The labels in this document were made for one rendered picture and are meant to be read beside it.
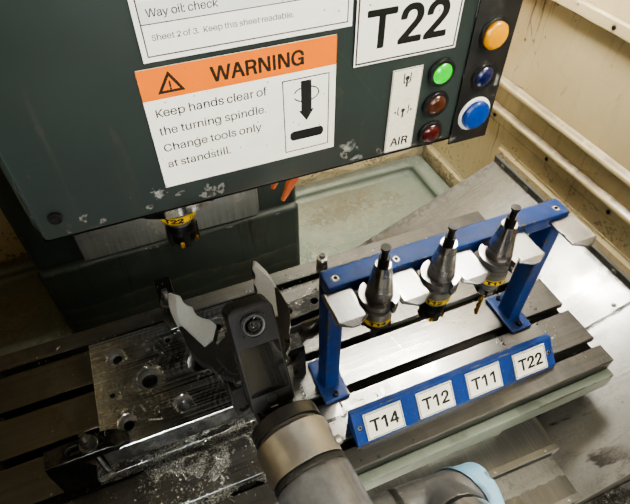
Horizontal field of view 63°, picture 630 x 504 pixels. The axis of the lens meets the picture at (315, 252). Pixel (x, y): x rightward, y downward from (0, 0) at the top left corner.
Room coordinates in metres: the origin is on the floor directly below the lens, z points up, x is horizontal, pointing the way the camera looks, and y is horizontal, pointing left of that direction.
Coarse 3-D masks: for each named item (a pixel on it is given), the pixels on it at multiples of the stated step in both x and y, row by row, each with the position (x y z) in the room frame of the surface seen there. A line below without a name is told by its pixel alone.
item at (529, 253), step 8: (520, 232) 0.64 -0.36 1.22; (520, 240) 0.62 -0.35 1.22; (528, 240) 0.62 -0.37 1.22; (520, 248) 0.60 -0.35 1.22; (528, 248) 0.60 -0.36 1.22; (536, 248) 0.60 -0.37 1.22; (520, 256) 0.58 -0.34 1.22; (528, 256) 0.58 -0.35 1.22; (536, 256) 0.58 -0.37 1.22; (528, 264) 0.57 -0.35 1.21
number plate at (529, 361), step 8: (520, 352) 0.56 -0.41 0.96; (528, 352) 0.56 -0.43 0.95; (536, 352) 0.56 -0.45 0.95; (544, 352) 0.56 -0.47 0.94; (512, 360) 0.54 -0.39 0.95; (520, 360) 0.54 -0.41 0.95; (528, 360) 0.55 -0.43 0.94; (536, 360) 0.55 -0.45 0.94; (544, 360) 0.55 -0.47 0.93; (520, 368) 0.53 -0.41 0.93; (528, 368) 0.54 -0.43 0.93; (536, 368) 0.54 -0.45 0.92; (520, 376) 0.52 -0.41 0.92
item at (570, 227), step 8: (568, 216) 0.68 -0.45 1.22; (552, 224) 0.66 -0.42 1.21; (560, 224) 0.66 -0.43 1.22; (568, 224) 0.66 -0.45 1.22; (576, 224) 0.66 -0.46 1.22; (560, 232) 0.64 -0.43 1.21; (568, 232) 0.64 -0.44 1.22; (576, 232) 0.64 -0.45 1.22; (584, 232) 0.64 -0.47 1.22; (592, 232) 0.64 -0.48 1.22; (568, 240) 0.62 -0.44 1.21; (576, 240) 0.62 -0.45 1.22; (584, 240) 0.62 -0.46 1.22; (592, 240) 0.62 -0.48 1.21
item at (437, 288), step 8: (424, 264) 0.55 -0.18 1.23; (424, 272) 0.54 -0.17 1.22; (456, 272) 0.54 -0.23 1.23; (424, 280) 0.52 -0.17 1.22; (432, 280) 0.52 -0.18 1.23; (456, 280) 0.52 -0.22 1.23; (432, 288) 0.51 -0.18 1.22; (440, 288) 0.51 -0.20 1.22; (448, 288) 0.52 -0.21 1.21; (456, 288) 0.52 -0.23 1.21; (440, 296) 0.51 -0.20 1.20
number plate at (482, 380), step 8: (480, 368) 0.52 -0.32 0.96; (488, 368) 0.52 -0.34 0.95; (496, 368) 0.53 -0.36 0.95; (472, 376) 0.51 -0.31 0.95; (480, 376) 0.51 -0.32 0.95; (488, 376) 0.51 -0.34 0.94; (496, 376) 0.51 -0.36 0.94; (472, 384) 0.50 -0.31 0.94; (480, 384) 0.50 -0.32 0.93; (488, 384) 0.50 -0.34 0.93; (496, 384) 0.50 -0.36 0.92; (472, 392) 0.48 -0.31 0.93; (480, 392) 0.49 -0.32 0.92
